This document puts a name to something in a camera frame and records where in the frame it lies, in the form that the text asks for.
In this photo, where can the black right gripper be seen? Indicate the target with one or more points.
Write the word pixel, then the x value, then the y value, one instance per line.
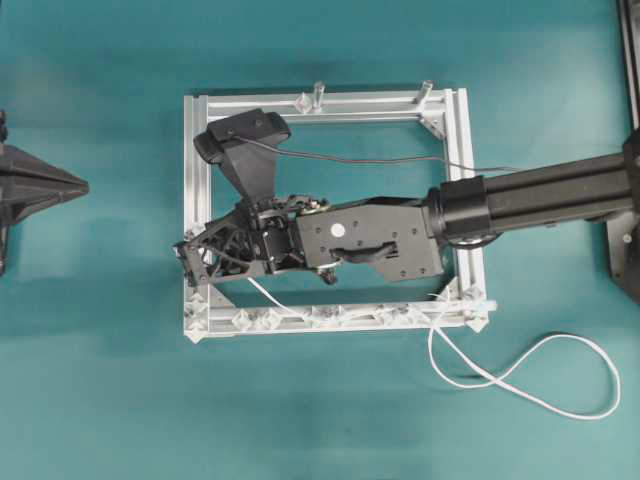
pixel 258 238

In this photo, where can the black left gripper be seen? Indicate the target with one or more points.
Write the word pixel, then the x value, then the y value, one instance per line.
pixel 30 185

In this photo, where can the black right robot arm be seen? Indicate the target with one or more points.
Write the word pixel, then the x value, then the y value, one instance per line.
pixel 465 220

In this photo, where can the steel pin near clip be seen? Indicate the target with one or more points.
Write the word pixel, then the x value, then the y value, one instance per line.
pixel 318 96

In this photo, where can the steel pin top right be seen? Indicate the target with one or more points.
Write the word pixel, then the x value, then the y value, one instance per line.
pixel 424 93

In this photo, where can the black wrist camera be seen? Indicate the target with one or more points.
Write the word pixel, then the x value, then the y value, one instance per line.
pixel 243 147

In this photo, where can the aluminium extrusion frame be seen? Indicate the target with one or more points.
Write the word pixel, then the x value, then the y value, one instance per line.
pixel 208 196

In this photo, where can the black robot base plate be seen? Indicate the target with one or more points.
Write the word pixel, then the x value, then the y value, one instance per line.
pixel 623 247

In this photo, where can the black vertical rail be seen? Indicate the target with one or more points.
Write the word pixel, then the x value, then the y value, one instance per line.
pixel 628 11

